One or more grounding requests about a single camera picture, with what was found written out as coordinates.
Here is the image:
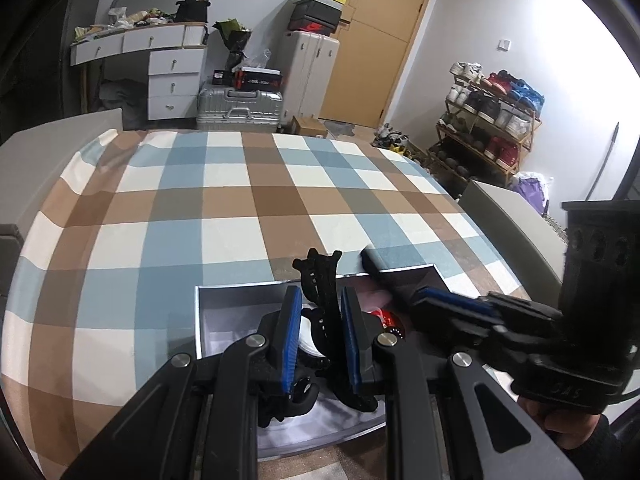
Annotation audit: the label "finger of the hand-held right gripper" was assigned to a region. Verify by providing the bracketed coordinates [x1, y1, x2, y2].
[419, 287, 563, 331]
[412, 305, 556, 376]

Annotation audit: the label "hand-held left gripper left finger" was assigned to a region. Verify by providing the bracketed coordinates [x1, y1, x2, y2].
[60, 285, 305, 480]

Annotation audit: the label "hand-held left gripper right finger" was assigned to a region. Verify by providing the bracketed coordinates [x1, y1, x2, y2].
[340, 287, 583, 480]

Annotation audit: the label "black hair claw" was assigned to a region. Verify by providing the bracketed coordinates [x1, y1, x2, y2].
[292, 247, 381, 413]

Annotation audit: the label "person's right forearm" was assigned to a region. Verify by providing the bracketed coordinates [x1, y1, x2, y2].
[545, 412, 626, 480]

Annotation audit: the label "person's right hand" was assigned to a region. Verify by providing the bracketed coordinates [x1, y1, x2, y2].
[517, 395, 601, 436]

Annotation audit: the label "grey bedside cabinet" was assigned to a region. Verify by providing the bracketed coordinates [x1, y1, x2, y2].
[0, 107, 125, 148]
[457, 179, 568, 281]

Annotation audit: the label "purple bag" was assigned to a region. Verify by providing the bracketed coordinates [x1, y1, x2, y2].
[515, 172, 551, 216]

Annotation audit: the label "black rod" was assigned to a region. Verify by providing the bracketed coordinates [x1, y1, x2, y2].
[587, 121, 621, 201]

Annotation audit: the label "checked blue brown blanket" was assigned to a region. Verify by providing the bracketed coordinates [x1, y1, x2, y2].
[0, 129, 531, 480]

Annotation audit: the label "pile of colourful shoes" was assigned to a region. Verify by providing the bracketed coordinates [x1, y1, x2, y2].
[372, 125, 416, 156]

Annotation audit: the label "wooden shoe rack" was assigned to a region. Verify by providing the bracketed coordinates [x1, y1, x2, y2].
[425, 60, 545, 188]

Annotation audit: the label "rows of assorted shoes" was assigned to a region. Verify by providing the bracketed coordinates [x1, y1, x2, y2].
[427, 60, 546, 181]

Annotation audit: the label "small brown cardboard box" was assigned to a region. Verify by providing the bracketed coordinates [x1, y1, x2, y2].
[292, 116, 328, 139]

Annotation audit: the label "silver suitcase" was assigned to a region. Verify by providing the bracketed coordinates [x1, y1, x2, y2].
[196, 86, 283, 132]

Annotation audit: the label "wooden door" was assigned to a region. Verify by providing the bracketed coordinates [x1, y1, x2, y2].
[320, 0, 442, 128]

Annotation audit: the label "black and red box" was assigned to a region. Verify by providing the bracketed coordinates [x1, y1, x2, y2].
[235, 66, 283, 90]

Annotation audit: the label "white suitcase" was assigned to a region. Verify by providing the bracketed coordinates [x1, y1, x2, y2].
[277, 30, 341, 126]

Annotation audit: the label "dark clothes pile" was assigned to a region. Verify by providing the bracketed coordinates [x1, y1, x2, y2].
[99, 80, 148, 128]

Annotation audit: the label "white desk with drawers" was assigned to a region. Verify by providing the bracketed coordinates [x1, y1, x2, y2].
[69, 22, 210, 121]

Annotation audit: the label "dark wrapped flower bouquet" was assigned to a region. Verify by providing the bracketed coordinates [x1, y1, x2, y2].
[212, 17, 253, 73]

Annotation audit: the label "dark grey shoe box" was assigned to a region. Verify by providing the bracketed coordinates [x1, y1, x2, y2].
[290, 0, 346, 17]

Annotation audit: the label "black bag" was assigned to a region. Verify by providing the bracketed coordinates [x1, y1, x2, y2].
[174, 0, 218, 23]

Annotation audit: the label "pile of desk clutter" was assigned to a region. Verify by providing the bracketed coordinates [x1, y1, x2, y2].
[74, 6, 176, 43]

